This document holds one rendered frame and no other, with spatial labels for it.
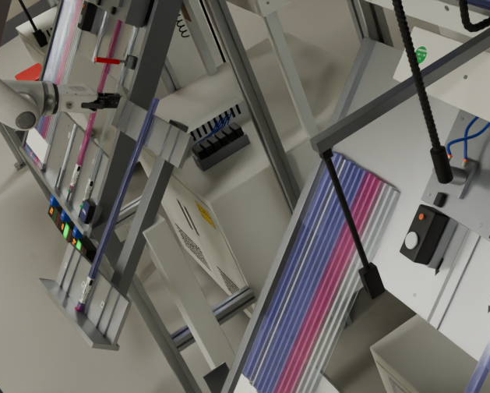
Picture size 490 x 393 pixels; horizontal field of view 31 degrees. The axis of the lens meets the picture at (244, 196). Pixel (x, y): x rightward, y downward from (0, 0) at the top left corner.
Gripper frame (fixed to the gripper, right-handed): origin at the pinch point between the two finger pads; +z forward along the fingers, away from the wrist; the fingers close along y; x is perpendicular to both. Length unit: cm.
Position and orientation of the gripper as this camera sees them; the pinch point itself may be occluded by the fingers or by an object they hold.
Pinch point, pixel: (112, 100)
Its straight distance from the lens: 225.8
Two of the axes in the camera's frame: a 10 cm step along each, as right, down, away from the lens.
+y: -4.5, -3.7, 8.1
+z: 8.8, -0.2, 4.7
